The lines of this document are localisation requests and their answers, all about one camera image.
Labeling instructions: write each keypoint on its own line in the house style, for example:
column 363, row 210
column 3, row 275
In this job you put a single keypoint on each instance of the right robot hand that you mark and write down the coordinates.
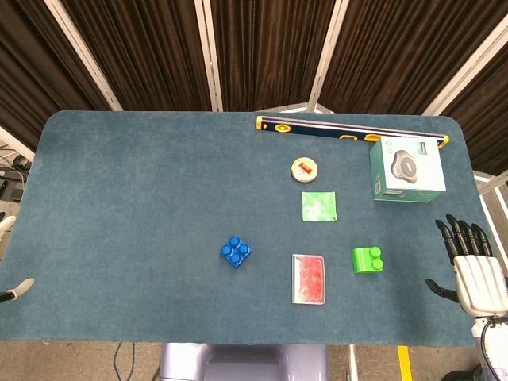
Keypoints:
column 478, row 282

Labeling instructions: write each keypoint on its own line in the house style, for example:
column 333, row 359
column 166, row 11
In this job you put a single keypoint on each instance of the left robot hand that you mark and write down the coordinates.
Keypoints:
column 21, row 286

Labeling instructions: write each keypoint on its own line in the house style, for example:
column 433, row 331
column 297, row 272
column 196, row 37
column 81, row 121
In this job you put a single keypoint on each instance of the green two-stud toy brick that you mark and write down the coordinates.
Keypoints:
column 365, row 262

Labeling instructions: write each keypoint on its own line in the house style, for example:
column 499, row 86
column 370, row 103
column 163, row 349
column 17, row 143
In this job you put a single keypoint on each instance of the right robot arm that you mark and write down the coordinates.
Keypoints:
column 496, row 345

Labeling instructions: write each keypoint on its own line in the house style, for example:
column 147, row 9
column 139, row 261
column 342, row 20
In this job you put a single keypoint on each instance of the lavender robot base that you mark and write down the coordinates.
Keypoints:
column 246, row 363

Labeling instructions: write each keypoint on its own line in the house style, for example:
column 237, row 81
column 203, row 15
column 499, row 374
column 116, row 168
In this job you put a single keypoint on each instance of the green square sachet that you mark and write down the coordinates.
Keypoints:
column 319, row 206

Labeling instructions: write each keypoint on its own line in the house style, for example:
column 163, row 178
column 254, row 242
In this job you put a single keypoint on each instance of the yellow floor tape strip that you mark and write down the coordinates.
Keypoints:
column 403, row 363

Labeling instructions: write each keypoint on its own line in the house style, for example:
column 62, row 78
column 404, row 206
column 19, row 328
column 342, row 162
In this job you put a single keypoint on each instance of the teal and white product box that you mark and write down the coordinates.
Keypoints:
column 409, row 170

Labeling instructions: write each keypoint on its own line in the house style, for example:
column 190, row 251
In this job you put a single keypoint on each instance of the blue carpet table mat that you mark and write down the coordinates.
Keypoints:
column 139, row 218

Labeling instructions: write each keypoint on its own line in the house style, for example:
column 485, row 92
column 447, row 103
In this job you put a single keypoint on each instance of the clear case with red cloth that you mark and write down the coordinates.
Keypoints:
column 309, row 279

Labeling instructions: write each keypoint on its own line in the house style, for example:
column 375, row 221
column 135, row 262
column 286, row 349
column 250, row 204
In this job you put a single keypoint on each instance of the round cream tin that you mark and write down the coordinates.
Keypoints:
column 304, row 170

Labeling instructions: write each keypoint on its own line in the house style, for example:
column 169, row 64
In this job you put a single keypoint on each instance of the blue four-stud toy brick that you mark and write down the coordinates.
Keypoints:
column 236, row 252

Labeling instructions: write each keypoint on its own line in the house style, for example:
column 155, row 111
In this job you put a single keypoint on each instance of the blue and yellow spirit level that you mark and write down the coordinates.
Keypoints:
column 317, row 129

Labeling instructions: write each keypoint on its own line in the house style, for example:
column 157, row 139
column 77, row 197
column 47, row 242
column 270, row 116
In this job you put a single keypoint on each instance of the dark brown curtain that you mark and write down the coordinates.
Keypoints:
column 270, row 51

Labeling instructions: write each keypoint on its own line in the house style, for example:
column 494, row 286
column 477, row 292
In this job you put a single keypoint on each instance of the white metal side frame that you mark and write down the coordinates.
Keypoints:
column 492, row 186

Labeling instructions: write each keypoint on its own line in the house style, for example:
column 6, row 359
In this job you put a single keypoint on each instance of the white partition post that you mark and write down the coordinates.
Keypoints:
column 83, row 53
column 329, row 51
column 468, row 73
column 209, row 55

